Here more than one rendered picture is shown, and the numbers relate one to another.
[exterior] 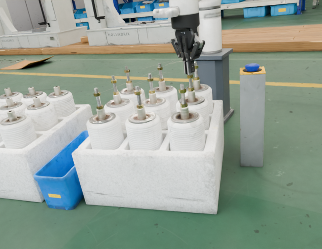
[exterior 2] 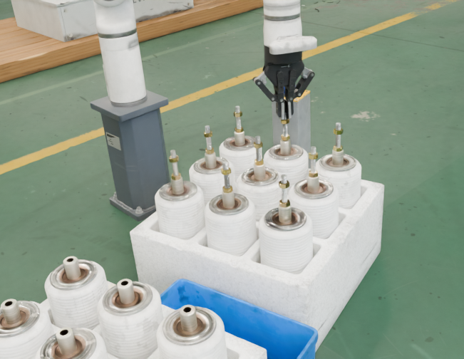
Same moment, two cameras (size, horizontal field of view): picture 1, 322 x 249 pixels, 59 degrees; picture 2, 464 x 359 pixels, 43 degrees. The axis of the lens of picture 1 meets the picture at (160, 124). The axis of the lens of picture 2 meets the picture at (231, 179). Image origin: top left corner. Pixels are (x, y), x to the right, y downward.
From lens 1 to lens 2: 1.21 m
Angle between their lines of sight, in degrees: 65
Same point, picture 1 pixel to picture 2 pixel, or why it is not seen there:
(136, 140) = (334, 216)
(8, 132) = (222, 342)
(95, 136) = (308, 242)
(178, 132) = (357, 178)
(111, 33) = not seen: outside the picture
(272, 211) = (388, 219)
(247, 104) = (302, 134)
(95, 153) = (322, 263)
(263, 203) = not seen: hidden behind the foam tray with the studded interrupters
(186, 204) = (368, 261)
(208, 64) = (150, 119)
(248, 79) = (302, 104)
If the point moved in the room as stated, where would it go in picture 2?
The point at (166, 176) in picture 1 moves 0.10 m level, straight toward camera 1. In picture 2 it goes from (363, 236) to (413, 241)
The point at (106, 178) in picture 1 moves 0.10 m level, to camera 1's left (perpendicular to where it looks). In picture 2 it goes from (328, 293) to (321, 331)
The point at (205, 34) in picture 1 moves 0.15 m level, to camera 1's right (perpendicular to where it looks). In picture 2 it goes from (133, 74) to (155, 55)
